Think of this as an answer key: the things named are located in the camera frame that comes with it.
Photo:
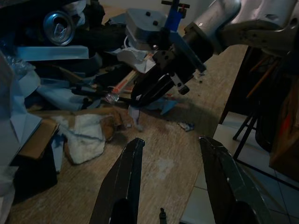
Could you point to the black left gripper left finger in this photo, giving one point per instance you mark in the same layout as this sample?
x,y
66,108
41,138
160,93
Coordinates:
x,y
121,184

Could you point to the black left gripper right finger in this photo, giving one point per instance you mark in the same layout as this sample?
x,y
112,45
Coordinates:
x,y
230,186

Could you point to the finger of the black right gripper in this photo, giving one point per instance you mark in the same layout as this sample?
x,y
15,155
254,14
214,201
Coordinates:
x,y
158,93
146,82

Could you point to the small pale paper scrap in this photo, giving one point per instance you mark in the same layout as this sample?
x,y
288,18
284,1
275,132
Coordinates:
x,y
136,115

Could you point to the blue paper scrap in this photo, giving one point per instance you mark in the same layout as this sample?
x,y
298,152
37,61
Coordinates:
x,y
166,106

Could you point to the red white chopstick sleeve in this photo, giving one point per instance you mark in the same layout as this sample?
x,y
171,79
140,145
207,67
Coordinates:
x,y
123,82

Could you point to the crumpled white tissue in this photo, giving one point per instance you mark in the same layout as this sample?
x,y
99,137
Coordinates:
x,y
133,57

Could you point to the clear crinkled plastic wrapper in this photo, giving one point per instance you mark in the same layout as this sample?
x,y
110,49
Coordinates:
x,y
112,97

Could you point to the small blue white wrapper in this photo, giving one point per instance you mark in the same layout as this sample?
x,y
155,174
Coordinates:
x,y
187,126

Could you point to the blue clamp tool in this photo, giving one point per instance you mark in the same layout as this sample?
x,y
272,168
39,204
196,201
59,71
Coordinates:
x,y
173,15

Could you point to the white plastic container black knobs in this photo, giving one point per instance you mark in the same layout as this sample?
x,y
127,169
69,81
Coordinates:
x,y
143,25

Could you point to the crumpled brown paper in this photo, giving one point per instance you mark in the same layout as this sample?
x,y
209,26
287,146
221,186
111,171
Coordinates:
x,y
111,124

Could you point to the large white fluffy paper towel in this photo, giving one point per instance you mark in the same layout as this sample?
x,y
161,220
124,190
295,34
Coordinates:
x,y
84,137

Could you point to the brown wooden cabinet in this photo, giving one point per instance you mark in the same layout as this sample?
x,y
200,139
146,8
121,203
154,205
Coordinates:
x,y
286,137

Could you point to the orange wooden stick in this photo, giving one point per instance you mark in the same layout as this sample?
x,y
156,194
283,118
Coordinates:
x,y
262,78

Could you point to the black box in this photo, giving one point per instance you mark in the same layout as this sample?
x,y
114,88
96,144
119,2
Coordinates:
x,y
35,172

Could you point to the flat brown cardboard piece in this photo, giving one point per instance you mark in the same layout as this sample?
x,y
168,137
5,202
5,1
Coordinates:
x,y
38,137

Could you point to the pale flat long carton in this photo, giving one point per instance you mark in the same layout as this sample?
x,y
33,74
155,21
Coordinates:
x,y
53,52

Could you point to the opened aluminium drink can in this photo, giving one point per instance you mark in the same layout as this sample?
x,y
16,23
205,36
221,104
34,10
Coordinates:
x,y
59,28

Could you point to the white plastic bag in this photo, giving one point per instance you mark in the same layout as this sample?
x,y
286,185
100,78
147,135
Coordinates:
x,y
11,121

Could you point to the black metal chair frame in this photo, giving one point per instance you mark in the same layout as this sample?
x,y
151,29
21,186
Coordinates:
x,y
245,127

